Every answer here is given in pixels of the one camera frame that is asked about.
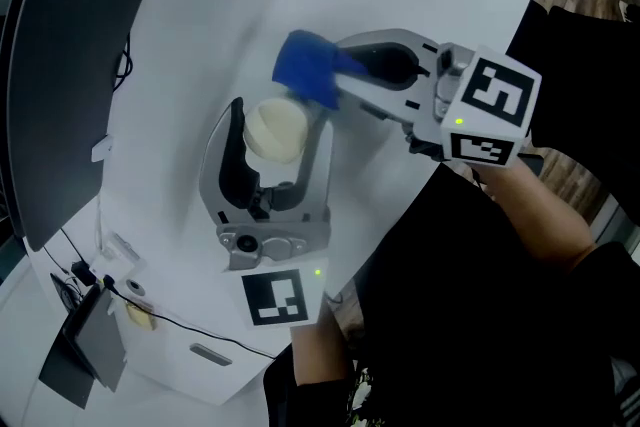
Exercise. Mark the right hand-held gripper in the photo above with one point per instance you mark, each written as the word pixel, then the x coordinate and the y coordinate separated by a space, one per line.
pixel 495 90

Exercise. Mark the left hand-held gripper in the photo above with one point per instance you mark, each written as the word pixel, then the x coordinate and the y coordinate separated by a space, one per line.
pixel 280 300

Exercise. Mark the blue cloth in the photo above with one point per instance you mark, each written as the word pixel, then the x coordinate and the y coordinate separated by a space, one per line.
pixel 305 65

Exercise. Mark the person's right forearm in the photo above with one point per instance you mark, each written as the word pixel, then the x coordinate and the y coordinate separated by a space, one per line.
pixel 540 215

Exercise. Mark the person's left forearm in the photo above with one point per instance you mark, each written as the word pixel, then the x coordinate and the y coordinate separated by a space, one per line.
pixel 320 345

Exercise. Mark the small white box device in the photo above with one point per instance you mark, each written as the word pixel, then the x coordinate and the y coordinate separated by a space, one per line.
pixel 102 148

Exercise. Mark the yellow note pad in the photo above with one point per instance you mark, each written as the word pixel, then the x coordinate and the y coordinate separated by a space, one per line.
pixel 141 315

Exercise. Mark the black power adapter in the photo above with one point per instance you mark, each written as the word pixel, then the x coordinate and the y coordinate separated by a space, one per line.
pixel 83 272

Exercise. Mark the white cabinet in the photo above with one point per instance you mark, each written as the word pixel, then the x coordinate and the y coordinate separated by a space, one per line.
pixel 165 365

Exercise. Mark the dark grey partition panel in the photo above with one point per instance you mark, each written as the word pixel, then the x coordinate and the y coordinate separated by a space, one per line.
pixel 75 65

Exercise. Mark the person's black clothing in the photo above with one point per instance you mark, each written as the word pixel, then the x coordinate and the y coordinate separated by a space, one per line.
pixel 475 315

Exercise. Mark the grey tablet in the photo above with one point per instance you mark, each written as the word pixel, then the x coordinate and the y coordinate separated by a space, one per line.
pixel 97 340

